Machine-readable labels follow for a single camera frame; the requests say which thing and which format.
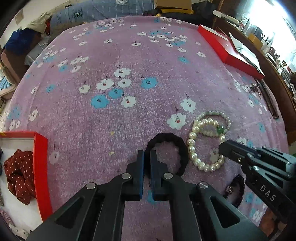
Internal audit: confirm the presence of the black beaded hair tie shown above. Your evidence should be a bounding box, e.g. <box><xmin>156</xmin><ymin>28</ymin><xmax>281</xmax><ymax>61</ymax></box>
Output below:
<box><xmin>222</xmin><ymin>174</ymin><xmax>246</xmax><ymax>208</ymax></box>

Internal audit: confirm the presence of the large white pearl bracelet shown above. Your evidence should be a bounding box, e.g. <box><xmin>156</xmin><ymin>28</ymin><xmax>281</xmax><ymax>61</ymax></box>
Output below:
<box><xmin>186</xmin><ymin>117</ymin><xmax>226</xmax><ymax>173</ymax></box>

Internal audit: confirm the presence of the red polka dot scrunchie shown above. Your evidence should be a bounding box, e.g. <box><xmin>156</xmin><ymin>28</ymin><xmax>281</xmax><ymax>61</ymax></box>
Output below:
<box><xmin>4</xmin><ymin>149</ymin><xmax>36</xmax><ymax>205</ymax></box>

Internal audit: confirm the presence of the white cherry print scrunchie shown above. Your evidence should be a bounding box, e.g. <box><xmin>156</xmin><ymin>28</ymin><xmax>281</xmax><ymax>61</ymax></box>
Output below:
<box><xmin>9</xmin><ymin>223</ymin><xmax>32</xmax><ymax>240</ymax></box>

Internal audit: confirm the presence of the red plaid scrunchie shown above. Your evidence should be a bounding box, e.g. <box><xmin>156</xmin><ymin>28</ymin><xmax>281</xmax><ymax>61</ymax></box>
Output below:
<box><xmin>0</xmin><ymin>206</ymin><xmax>15</xmax><ymax>226</ymax></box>

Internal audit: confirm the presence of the dark red hair clip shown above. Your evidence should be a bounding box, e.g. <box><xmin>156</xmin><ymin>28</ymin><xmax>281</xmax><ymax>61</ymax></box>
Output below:
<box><xmin>250</xmin><ymin>83</ymin><xmax>261</xmax><ymax>98</ymax></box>

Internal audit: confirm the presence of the red tray box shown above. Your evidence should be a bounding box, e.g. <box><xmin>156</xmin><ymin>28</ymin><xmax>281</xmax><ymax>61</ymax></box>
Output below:
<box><xmin>1</xmin><ymin>132</ymin><xmax>53</xmax><ymax>238</ymax></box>

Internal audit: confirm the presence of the wooden headboard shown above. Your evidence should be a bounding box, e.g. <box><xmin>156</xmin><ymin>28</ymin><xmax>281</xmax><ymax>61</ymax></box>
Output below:
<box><xmin>213</xmin><ymin>17</ymin><xmax>296</xmax><ymax>145</ymax></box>

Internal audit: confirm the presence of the red box lid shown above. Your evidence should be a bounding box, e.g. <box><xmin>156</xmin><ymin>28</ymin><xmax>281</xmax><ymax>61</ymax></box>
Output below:
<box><xmin>198</xmin><ymin>25</ymin><xmax>264</xmax><ymax>79</ymax></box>

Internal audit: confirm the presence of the purple floral bedspread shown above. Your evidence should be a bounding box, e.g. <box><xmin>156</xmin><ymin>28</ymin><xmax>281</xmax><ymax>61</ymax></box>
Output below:
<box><xmin>2</xmin><ymin>15</ymin><xmax>290</xmax><ymax>241</ymax></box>

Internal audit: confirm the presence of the brown cardboard box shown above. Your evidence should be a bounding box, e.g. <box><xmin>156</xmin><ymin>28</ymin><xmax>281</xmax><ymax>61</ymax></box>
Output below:
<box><xmin>153</xmin><ymin>0</ymin><xmax>194</xmax><ymax>14</ymax></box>

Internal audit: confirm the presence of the blue jacket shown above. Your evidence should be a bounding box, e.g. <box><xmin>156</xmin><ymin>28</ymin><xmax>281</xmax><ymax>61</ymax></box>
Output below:
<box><xmin>4</xmin><ymin>28</ymin><xmax>41</xmax><ymax>55</ymax></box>

